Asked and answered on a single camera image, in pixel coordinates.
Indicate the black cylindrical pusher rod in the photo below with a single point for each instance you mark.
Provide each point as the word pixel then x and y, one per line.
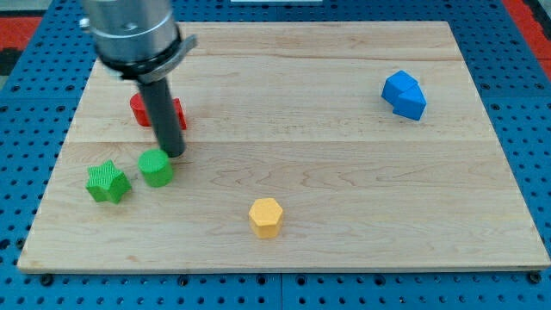
pixel 163 117

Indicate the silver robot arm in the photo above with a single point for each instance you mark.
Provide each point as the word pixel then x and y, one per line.
pixel 140 40

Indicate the yellow hexagon block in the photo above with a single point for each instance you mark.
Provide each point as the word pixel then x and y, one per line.
pixel 265 218

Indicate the red block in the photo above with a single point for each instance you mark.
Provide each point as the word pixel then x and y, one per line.
pixel 138 107

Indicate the green cylinder block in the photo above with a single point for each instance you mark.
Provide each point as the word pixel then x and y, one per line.
pixel 154 166

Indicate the green star block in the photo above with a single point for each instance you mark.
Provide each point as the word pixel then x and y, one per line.
pixel 107 183

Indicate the wooden board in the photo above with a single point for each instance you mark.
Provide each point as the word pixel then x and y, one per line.
pixel 293 111

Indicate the blue angled block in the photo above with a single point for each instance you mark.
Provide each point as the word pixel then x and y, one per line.
pixel 403 92

